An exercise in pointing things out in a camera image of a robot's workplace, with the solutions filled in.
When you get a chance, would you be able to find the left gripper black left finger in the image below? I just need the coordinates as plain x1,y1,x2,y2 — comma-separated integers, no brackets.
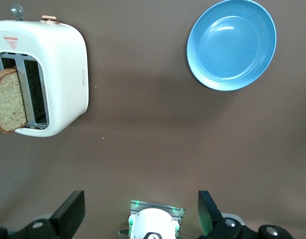
0,190,86,239

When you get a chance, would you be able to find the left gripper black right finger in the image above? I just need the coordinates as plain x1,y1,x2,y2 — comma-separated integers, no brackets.
198,190,293,239

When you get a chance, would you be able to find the brown bread slice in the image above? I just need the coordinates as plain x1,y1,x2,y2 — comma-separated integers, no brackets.
0,67,28,134

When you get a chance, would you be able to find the blue plate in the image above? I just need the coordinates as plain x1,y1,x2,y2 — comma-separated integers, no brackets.
186,0,277,92

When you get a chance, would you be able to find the white toaster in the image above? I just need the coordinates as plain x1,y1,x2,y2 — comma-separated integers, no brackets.
0,20,90,137

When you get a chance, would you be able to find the copper toaster lever knob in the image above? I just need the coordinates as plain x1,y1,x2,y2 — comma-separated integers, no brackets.
41,15,61,25

